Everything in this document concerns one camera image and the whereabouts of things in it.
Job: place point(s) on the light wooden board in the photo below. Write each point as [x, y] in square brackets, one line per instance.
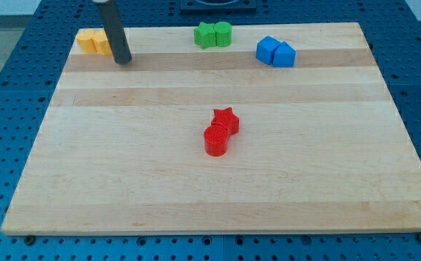
[321, 146]

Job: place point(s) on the yellow pentagon block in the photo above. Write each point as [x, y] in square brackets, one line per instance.
[101, 42]

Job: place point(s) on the blue pentagon block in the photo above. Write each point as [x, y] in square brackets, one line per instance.
[284, 56]

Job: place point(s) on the red star block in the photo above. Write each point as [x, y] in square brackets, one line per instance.
[226, 119]

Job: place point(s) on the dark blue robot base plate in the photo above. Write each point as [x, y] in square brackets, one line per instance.
[194, 6]

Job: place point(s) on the red cylinder block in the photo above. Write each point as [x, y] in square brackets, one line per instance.
[215, 140]

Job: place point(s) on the dark grey cylindrical pointer rod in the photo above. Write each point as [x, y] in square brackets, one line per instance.
[114, 30]

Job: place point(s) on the blue cube block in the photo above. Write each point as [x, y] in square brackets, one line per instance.
[266, 49]

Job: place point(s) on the yellow cylinder block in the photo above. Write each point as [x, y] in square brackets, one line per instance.
[85, 41]

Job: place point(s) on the green cylinder block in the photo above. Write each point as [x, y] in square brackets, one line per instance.
[223, 34]

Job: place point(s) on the green star block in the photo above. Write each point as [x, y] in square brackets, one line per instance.
[204, 35]

